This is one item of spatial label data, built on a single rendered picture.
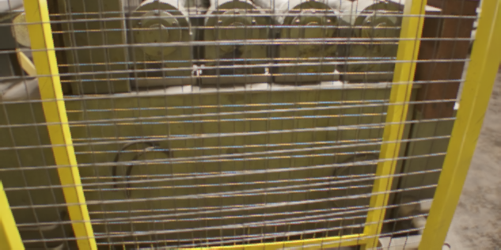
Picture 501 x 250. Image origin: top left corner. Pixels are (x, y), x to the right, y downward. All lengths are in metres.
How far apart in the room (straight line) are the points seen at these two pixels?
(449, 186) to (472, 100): 0.24
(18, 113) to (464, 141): 1.71
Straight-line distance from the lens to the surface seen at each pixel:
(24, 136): 1.91
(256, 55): 1.68
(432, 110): 1.92
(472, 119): 1.00
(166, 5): 1.62
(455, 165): 1.05
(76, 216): 1.44
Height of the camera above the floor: 1.48
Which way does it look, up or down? 24 degrees down
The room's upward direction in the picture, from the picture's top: 1 degrees clockwise
